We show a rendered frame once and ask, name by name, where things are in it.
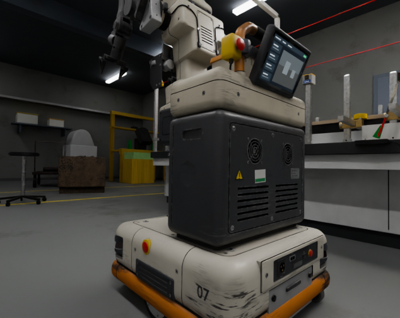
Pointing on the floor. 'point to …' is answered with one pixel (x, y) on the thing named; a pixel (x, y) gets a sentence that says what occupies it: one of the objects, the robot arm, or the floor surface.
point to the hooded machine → (79, 144)
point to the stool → (22, 181)
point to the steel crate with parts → (81, 174)
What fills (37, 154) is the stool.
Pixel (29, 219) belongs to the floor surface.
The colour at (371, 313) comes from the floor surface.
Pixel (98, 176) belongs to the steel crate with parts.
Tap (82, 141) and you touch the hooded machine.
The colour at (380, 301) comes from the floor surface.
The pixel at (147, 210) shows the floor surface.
